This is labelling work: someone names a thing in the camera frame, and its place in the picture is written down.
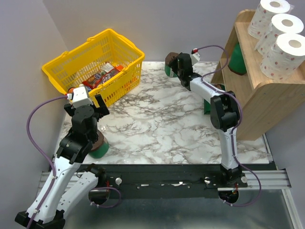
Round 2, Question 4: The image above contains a green brown roll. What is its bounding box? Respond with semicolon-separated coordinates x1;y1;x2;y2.
228;43;247;75
164;52;178;78

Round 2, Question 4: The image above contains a white floral paper roll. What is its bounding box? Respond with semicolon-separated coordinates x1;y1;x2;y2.
254;13;304;56
247;0;291;39
260;33;305;81

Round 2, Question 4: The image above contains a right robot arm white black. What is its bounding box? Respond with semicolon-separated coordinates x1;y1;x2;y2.
165;52;242;187

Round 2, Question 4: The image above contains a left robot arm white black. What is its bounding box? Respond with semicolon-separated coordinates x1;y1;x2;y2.
15;92;109;229

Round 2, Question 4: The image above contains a wooden two-tier shelf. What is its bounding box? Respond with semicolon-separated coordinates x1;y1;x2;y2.
211;10;305;140

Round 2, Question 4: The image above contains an orange bottle in basket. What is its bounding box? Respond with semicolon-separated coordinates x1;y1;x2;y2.
68;87;74;94

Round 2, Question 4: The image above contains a yellow plastic shopping basket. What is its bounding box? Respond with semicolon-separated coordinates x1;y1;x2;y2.
42;29;145;106

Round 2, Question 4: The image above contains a red snack bag in basket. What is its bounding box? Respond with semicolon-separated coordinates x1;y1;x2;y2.
82;62;123;91

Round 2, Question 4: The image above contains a green snack bag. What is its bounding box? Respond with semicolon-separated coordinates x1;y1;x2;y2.
203;84;225;115

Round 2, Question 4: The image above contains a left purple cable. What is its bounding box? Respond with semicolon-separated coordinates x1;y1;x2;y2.
25;95;69;229

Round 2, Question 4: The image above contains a purple cable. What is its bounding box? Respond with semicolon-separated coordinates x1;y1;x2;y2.
192;45;262;207
25;95;69;229

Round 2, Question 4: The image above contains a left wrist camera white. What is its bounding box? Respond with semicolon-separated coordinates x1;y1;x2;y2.
67;86;93;108

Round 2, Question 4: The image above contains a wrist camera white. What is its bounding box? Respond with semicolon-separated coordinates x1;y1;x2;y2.
190;48;201;65
67;86;93;108

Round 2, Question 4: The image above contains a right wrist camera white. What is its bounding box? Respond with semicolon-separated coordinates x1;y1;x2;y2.
190;48;201;65

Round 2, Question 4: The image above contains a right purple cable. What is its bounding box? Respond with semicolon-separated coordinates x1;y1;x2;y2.
192;45;262;207

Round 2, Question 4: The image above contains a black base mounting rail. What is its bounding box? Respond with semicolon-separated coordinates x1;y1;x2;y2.
97;165;250;199

